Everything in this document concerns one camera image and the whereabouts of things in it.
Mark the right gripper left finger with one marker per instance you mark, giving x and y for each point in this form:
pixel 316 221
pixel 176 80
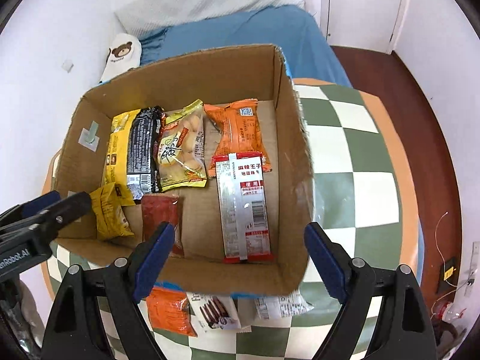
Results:
pixel 75 327

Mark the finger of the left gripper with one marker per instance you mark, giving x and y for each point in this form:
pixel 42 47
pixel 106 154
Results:
pixel 32 207
pixel 52 219

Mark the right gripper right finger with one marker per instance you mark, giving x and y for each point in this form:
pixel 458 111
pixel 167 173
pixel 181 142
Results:
pixel 403 329

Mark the small yellow snack packet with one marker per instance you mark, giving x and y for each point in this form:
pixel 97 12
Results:
pixel 107 203

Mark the orange red chip packet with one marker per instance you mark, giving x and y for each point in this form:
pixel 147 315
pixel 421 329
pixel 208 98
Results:
pixel 170 310

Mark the yellow black snack bag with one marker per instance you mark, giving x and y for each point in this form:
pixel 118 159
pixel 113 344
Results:
pixel 131 150

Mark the dark red snack packet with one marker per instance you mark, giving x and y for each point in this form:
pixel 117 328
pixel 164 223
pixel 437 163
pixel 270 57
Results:
pixel 158 208

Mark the Franzzi chocolate cookie packet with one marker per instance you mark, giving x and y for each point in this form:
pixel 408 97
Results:
pixel 215 313

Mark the grey white snack packet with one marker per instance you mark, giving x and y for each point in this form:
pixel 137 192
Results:
pixel 278 307

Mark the yellow biscuit ball bag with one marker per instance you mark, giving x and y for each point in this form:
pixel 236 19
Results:
pixel 180 157

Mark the silver red strip packet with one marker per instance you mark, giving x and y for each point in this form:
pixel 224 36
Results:
pixel 243 209

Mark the orange snack packet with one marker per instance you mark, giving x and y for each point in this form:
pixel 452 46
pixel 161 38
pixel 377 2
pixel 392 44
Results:
pixel 240 130

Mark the bear print pillow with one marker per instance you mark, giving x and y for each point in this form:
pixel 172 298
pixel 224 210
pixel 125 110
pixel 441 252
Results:
pixel 124 54

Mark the cardboard milk box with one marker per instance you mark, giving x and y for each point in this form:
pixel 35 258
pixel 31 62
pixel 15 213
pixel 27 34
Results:
pixel 202 269

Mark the blue bed sheet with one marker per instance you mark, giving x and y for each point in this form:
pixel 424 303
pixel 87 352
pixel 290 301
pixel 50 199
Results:
pixel 291 28

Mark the white door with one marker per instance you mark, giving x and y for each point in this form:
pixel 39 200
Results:
pixel 360 24

